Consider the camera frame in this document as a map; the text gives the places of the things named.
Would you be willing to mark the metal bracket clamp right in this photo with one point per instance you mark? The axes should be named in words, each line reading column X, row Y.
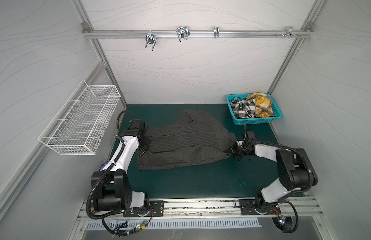
column 289, row 34

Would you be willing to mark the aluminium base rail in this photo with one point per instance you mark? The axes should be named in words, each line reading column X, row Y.
column 221, row 208

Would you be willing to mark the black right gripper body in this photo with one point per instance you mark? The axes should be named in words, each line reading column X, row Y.
column 238, row 151

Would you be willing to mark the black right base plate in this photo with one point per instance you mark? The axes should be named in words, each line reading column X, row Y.
column 258, row 207

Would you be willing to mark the metal u-bolt clamp middle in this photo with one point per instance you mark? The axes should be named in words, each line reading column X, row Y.
column 182, row 33

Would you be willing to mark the yellow plaid shirt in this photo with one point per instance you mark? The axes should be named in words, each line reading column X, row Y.
column 262, row 103

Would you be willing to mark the blue white ceramic bowl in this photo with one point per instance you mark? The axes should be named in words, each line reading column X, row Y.
column 103, row 165

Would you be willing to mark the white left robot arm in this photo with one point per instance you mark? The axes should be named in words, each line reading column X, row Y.
column 111, row 192

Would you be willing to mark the small metal ring clamp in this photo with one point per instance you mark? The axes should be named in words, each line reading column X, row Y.
column 216, row 32

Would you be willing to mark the dark grey striped shirt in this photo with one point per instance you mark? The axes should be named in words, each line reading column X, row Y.
column 195, row 138

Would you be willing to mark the white wire basket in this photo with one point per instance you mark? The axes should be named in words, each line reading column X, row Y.
column 79, row 126

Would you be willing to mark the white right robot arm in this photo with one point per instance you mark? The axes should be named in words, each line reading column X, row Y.
column 295, row 173

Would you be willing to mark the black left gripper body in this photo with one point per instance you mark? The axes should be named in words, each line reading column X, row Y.
column 144, row 145

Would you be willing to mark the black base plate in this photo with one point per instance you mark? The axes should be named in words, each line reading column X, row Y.
column 149, row 208
column 258, row 207

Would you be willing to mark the metal u-bolt clamp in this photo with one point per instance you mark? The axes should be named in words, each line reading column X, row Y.
column 151, row 39
column 182, row 33

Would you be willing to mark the aluminium top rail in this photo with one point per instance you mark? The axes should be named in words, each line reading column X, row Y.
column 194, row 34

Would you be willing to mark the metal u-bolt clamp left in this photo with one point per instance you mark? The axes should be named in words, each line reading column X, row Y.
column 151, row 39

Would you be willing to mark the black white plaid shirt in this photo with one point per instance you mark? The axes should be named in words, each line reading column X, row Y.
column 244, row 109

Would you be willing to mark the white slotted cable duct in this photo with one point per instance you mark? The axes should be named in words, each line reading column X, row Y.
column 169, row 224

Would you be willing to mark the teal plastic basket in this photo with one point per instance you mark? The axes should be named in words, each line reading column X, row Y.
column 276, row 111

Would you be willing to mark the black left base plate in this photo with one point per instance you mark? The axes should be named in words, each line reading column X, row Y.
column 149, row 208

